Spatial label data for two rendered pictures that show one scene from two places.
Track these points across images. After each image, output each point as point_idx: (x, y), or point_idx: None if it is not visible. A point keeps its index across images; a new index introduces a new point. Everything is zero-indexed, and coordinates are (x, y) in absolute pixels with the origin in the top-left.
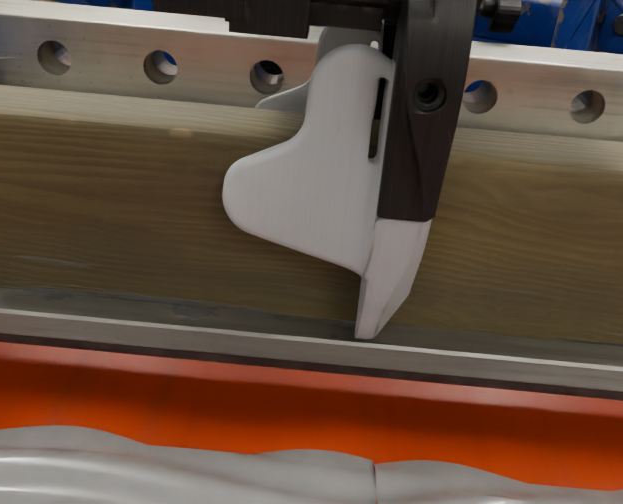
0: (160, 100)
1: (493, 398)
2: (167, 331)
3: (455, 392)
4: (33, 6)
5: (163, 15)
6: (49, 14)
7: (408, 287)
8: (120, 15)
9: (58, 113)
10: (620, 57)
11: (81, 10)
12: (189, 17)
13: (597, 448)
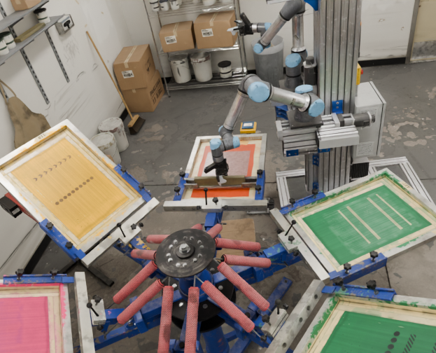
0: (230, 177)
1: (214, 188)
2: None
3: (216, 188)
4: (248, 203)
5: (235, 204)
6: (245, 200)
7: None
8: (239, 202)
9: (234, 175)
10: (189, 204)
11: (243, 203)
12: (232, 204)
13: None
